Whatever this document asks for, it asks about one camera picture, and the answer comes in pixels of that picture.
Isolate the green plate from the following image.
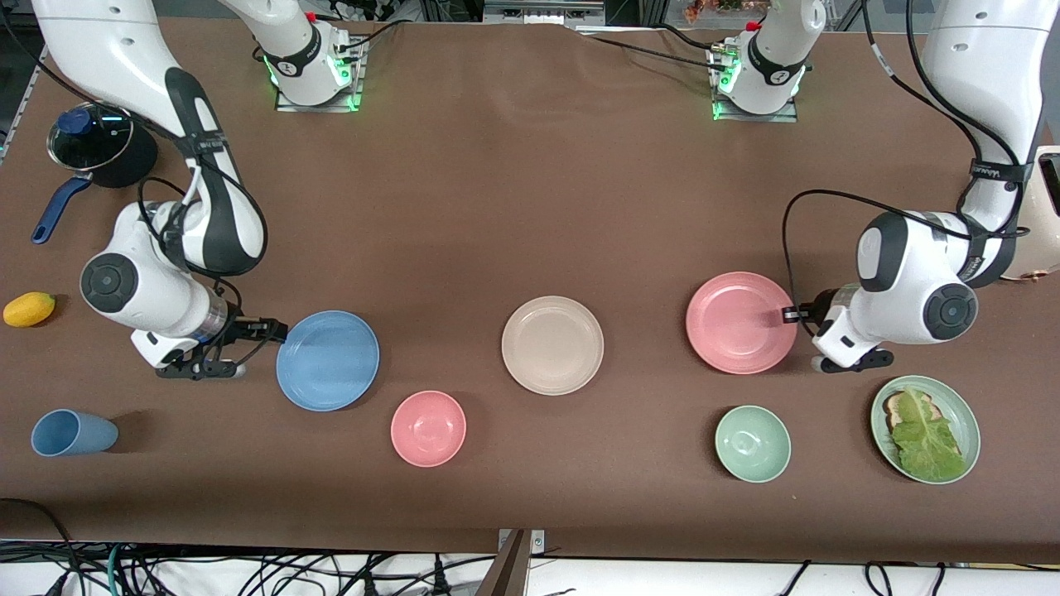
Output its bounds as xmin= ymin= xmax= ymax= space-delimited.
xmin=870 ymin=375 xmax=981 ymax=485

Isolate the small metal bracket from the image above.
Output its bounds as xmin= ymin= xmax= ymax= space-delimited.
xmin=497 ymin=528 xmax=546 ymax=554

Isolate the yellow lemon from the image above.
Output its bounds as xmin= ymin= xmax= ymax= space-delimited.
xmin=2 ymin=291 xmax=56 ymax=328

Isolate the blue plate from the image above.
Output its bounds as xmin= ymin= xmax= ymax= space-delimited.
xmin=276 ymin=310 xmax=381 ymax=412

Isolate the black base cable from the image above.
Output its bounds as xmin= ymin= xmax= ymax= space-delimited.
xmin=335 ymin=18 xmax=423 ymax=59
xmin=658 ymin=23 xmax=723 ymax=52
xmin=580 ymin=33 xmax=730 ymax=71

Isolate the grey power strip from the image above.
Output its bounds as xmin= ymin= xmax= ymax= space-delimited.
xmin=483 ymin=0 xmax=605 ymax=26

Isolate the pink plate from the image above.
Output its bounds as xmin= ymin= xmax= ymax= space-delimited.
xmin=686 ymin=272 xmax=798 ymax=375

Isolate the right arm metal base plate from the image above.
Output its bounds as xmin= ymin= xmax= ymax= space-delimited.
xmin=275 ymin=37 xmax=364 ymax=113

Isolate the beige appliance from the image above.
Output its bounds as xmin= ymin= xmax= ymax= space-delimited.
xmin=1002 ymin=147 xmax=1060 ymax=282

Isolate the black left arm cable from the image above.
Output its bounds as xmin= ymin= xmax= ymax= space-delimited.
xmin=781 ymin=0 xmax=1032 ymax=311

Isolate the small pink bowl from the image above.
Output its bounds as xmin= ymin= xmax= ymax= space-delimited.
xmin=390 ymin=390 xmax=467 ymax=468

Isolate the bread slice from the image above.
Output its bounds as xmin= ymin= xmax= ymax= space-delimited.
xmin=883 ymin=391 xmax=941 ymax=431

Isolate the black floor cable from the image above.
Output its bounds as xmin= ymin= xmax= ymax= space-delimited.
xmin=0 ymin=497 xmax=80 ymax=596

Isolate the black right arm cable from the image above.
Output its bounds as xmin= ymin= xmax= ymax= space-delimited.
xmin=0 ymin=8 xmax=270 ymax=286

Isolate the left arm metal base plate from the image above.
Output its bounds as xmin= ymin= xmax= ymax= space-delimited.
xmin=712 ymin=46 xmax=800 ymax=123

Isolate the glass lid with blue knob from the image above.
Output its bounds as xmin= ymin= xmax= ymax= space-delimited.
xmin=47 ymin=101 xmax=134 ymax=173

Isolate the small green bowl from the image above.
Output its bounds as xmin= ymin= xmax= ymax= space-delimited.
xmin=715 ymin=405 xmax=792 ymax=483

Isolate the beige plate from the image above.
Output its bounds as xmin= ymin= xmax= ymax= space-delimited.
xmin=501 ymin=296 xmax=605 ymax=397

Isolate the dark pole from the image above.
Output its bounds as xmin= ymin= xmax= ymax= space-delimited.
xmin=476 ymin=530 xmax=531 ymax=596

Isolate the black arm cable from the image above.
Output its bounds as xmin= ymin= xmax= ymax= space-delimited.
xmin=781 ymin=0 xmax=1032 ymax=311
xmin=0 ymin=8 xmax=270 ymax=286

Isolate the black pot with blue handle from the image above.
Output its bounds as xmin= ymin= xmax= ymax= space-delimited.
xmin=31 ymin=124 xmax=159 ymax=245

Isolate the green lettuce leaf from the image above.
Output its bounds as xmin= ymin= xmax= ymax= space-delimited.
xmin=890 ymin=387 xmax=968 ymax=483

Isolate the blue cup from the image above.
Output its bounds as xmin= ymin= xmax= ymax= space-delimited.
xmin=31 ymin=409 xmax=119 ymax=458

